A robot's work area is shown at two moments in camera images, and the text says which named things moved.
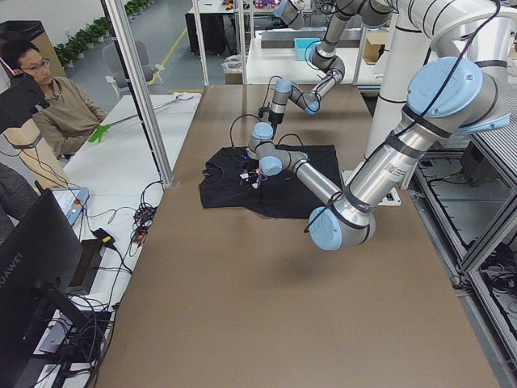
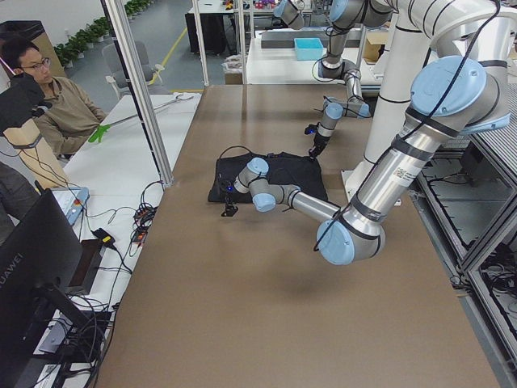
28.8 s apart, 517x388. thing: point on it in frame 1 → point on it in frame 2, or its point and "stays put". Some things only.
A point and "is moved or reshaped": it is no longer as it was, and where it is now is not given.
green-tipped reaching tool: (101, 128) stays put
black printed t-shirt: (283, 192) is moved or reshaped
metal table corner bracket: (120, 26) stays put
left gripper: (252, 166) → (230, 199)
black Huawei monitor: (40, 262) stays put
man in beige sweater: (71, 117) stays put
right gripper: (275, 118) → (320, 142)
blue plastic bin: (305, 48) stays put
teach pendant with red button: (71, 200) stays put
